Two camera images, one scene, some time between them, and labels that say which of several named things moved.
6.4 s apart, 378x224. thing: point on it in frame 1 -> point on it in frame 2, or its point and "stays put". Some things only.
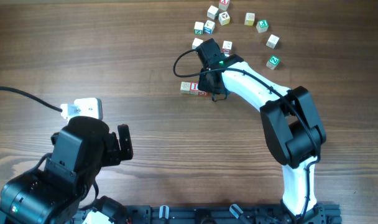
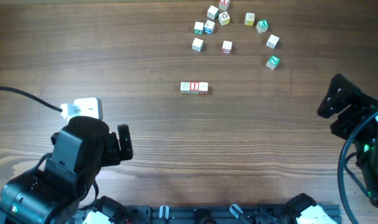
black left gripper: [113, 155] stays put
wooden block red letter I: [194, 88] stays put
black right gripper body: [204, 84] -> [352, 115]
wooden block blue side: [185, 88] stays put
